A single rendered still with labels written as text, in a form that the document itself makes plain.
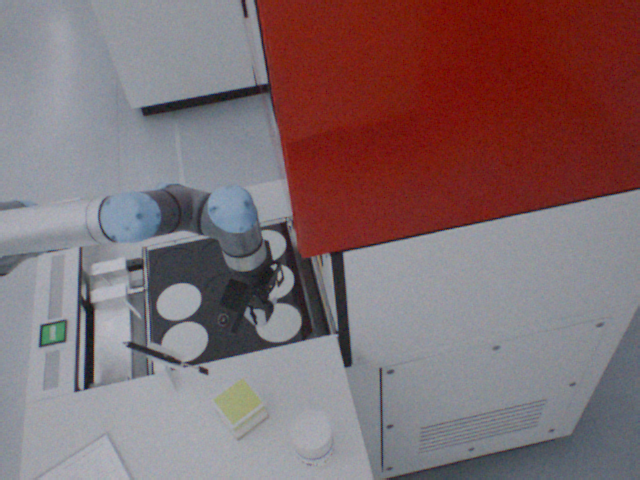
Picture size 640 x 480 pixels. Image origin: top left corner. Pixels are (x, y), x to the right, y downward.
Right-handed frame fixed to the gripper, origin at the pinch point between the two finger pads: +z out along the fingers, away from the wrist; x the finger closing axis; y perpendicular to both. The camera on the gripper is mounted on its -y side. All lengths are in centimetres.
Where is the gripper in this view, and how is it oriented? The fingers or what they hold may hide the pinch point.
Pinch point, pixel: (258, 325)
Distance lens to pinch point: 135.1
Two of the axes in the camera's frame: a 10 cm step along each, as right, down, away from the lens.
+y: 4.5, -7.2, 5.3
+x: -8.9, -3.0, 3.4
